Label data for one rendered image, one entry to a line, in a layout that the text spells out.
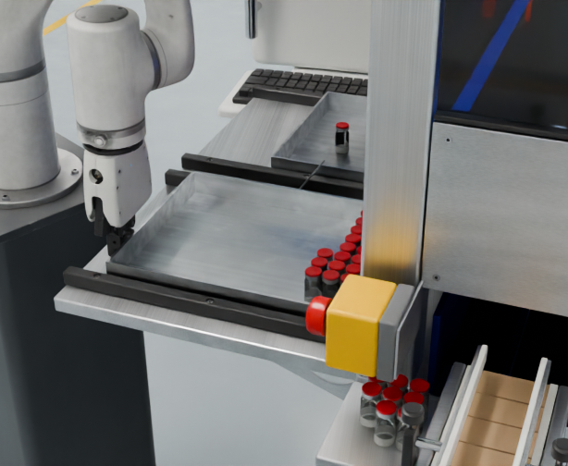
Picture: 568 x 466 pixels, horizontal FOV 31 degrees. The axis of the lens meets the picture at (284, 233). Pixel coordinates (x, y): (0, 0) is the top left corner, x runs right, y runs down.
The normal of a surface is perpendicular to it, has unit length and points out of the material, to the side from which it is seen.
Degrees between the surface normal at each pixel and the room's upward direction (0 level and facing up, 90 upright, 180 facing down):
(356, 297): 0
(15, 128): 90
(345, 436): 0
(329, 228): 0
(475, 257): 90
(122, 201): 91
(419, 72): 90
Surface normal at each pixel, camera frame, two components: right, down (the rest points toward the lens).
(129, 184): 0.94, 0.20
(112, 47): 0.33, 0.51
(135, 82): 0.75, 0.38
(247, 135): 0.00, -0.85
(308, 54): -0.25, 0.50
